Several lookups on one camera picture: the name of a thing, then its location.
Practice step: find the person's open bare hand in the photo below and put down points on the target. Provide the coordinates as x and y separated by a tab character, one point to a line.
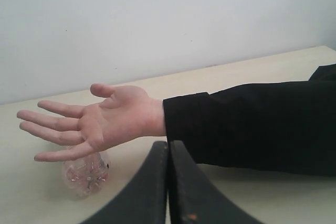
126	113

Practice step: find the black sleeved forearm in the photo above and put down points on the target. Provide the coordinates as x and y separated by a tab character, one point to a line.
284	127

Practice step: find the pink peach label bottle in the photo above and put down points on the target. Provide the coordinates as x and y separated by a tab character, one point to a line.
86	175

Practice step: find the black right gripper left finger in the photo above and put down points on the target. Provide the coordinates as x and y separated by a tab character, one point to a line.
143	199

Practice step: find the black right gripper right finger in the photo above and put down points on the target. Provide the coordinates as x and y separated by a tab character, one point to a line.
192	196

